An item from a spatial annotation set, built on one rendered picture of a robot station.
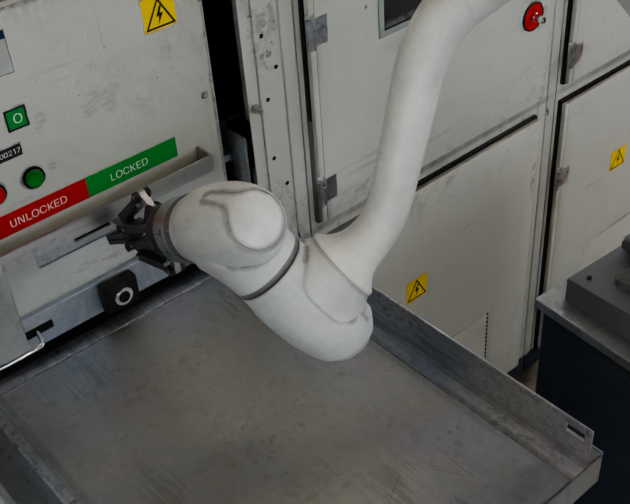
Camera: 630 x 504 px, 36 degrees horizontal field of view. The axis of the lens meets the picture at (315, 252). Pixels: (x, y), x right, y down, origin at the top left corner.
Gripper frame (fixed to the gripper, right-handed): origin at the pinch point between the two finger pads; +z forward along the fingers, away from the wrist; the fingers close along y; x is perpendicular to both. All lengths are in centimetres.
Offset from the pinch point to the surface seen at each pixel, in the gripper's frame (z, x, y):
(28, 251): 1.4, -13.4, -3.9
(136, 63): -4.5, 11.1, -22.1
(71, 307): 11.5, -8.6, 7.8
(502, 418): -36, 25, 42
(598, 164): 24, 124, 40
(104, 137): 0.1, 3.7, -14.2
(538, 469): -44, 22, 46
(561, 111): 14, 109, 21
